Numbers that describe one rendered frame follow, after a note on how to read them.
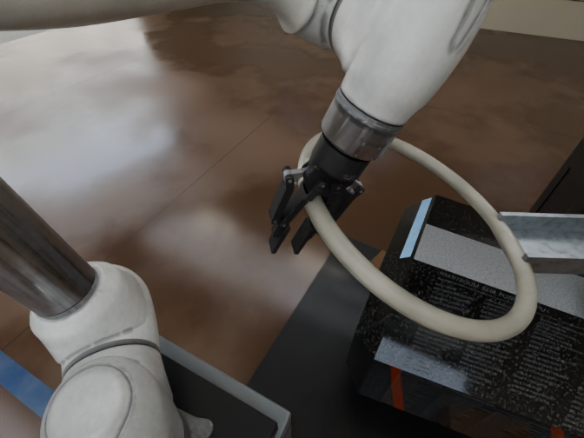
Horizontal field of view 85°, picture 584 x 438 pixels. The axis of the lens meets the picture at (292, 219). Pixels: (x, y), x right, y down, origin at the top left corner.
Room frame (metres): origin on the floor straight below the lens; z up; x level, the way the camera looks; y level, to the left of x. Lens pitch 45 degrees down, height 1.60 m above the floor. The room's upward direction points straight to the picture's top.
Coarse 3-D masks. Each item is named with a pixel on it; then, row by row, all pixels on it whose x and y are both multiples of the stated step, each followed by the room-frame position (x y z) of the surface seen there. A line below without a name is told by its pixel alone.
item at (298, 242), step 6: (306, 222) 0.38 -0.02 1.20; (300, 228) 0.38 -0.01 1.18; (306, 228) 0.37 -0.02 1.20; (312, 228) 0.36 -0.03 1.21; (300, 234) 0.38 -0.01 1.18; (306, 234) 0.36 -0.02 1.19; (294, 240) 0.38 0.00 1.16; (300, 240) 0.37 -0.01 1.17; (306, 240) 0.36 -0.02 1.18; (294, 246) 0.37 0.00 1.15; (300, 246) 0.36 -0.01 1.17; (294, 252) 0.36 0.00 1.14
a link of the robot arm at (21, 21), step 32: (0, 0) 0.21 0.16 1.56; (32, 0) 0.22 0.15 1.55; (64, 0) 0.23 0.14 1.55; (96, 0) 0.25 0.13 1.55; (128, 0) 0.27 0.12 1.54; (160, 0) 0.30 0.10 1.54; (192, 0) 0.34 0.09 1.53; (224, 0) 0.39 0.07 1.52; (256, 0) 0.43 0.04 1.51; (288, 0) 0.43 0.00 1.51; (320, 0) 0.43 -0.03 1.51; (288, 32) 0.46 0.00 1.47; (320, 32) 0.43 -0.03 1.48
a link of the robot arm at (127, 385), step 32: (96, 352) 0.21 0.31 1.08; (128, 352) 0.21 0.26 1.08; (64, 384) 0.15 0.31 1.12; (96, 384) 0.15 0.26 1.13; (128, 384) 0.15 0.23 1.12; (160, 384) 0.17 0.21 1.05; (64, 416) 0.11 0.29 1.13; (96, 416) 0.11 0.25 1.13; (128, 416) 0.11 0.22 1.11; (160, 416) 0.12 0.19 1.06
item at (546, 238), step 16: (512, 224) 0.48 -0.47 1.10; (528, 224) 0.48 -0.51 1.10; (544, 224) 0.47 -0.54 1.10; (560, 224) 0.47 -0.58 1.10; (576, 224) 0.47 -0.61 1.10; (528, 240) 0.45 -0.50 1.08; (544, 240) 0.45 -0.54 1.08; (560, 240) 0.45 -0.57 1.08; (576, 240) 0.45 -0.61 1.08; (528, 256) 0.37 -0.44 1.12; (544, 256) 0.37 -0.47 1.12; (560, 256) 0.37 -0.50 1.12; (576, 256) 0.37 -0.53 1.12; (544, 272) 0.37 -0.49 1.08; (560, 272) 0.36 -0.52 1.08; (576, 272) 0.36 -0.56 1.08
